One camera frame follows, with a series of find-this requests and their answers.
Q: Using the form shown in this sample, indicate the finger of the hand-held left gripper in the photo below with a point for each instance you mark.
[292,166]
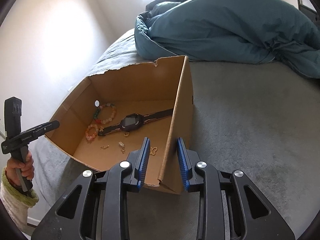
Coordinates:
[47,126]

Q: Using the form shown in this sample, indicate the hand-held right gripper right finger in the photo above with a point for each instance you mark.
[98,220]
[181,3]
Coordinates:
[183,167]

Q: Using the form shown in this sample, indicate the cardboard box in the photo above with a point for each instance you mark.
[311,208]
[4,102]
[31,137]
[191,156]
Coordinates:
[182,120]

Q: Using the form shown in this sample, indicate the person's left hand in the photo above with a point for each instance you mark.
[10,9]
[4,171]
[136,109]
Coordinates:
[11,170]

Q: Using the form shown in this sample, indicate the gold butterfly earring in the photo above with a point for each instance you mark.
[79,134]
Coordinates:
[153,150]

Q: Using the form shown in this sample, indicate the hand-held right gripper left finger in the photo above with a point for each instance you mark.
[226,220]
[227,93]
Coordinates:
[144,165]

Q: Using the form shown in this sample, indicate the teal duvet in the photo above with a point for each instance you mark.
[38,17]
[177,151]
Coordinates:
[225,30]

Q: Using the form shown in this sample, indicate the small silver earring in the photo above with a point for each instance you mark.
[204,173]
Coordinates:
[121,145]

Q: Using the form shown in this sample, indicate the black wrist watch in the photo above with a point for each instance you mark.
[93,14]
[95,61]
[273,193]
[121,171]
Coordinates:
[128,122]

